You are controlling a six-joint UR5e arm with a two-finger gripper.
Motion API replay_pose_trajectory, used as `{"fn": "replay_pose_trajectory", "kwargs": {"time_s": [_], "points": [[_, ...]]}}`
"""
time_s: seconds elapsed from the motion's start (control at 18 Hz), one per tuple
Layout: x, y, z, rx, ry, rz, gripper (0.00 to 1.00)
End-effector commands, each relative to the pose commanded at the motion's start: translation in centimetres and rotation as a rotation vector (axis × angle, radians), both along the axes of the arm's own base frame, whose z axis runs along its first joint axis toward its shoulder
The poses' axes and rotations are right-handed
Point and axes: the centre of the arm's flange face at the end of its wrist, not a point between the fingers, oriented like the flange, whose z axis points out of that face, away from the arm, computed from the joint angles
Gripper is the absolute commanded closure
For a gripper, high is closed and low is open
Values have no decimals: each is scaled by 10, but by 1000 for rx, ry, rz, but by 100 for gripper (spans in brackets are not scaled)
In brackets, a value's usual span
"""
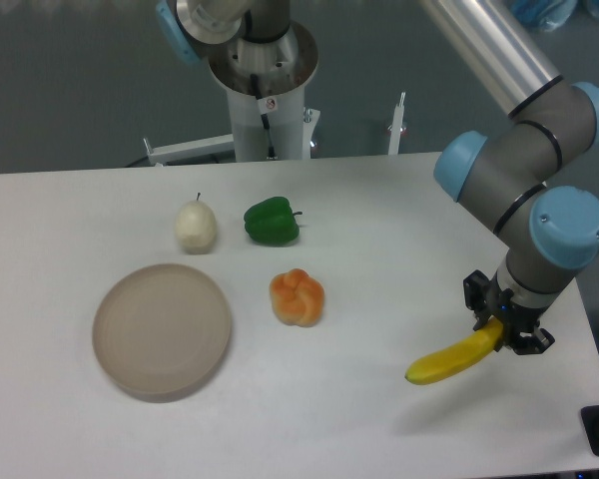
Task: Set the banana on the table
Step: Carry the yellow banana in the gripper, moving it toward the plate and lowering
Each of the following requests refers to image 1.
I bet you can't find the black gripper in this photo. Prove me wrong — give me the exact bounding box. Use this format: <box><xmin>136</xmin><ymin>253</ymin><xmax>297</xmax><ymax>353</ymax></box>
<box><xmin>462</xmin><ymin>269</ymin><xmax>555</xmax><ymax>355</ymax></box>

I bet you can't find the yellow toy banana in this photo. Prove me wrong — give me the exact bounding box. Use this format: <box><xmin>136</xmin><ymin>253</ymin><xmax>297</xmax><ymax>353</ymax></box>
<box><xmin>404</xmin><ymin>317</ymin><xmax>503</xmax><ymax>385</ymax></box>

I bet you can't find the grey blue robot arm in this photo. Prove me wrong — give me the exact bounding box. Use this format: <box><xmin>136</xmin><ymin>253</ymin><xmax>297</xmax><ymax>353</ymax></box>
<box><xmin>156</xmin><ymin>1</ymin><xmax>599</xmax><ymax>355</ymax></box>

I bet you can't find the orange toy bread roll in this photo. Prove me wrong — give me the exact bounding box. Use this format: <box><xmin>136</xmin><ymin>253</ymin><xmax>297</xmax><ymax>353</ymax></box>
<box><xmin>269</xmin><ymin>268</ymin><xmax>325</xmax><ymax>327</ymax></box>

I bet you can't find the green toy bell pepper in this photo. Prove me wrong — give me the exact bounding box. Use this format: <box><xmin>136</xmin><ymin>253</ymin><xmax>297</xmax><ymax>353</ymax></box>
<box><xmin>243</xmin><ymin>197</ymin><xmax>301</xmax><ymax>246</ymax></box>

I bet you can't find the blue plastic bag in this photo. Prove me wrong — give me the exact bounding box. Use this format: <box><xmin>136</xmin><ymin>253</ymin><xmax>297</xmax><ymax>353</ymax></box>
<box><xmin>508</xmin><ymin>0</ymin><xmax>577</xmax><ymax>32</ymax></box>

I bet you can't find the white toy pear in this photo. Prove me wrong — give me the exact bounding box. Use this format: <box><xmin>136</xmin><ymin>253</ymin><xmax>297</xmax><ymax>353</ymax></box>
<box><xmin>174</xmin><ymin>194</ymin><xmax>218</xmax><ymax>254</ymax></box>

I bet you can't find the beige round plate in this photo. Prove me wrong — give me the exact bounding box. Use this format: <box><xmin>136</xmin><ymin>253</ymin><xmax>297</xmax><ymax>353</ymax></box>
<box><xmin>92</xmin><ymin>263</ymin><xmax>232</xmax><ymax>403</ymax></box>

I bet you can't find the white upright post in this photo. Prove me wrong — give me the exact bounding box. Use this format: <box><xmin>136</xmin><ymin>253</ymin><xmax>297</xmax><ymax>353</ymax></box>
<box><xmin>387</xmin><ymin>92</ymin><xmax>406</xmax><ymax>156</ymax></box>

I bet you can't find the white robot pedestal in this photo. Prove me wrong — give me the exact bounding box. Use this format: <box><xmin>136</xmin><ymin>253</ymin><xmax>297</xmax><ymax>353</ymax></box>
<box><xmin>210</xmin><ymin>21</ymin><xmax>318</xmax><ymax>162</ymax></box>

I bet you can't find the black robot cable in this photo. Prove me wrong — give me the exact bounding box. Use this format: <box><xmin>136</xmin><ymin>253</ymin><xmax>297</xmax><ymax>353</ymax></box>
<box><xmin>250</xmin><ymin>73</ymin><xmax>277</xmax><ymax>160</ymax></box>

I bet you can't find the white mounting bracket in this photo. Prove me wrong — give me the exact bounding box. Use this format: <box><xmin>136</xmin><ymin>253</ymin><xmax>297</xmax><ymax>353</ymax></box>
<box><xmin>143</xmin><ymin>134</ymin><xmax>234</xmax><ymax>166</ymax></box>

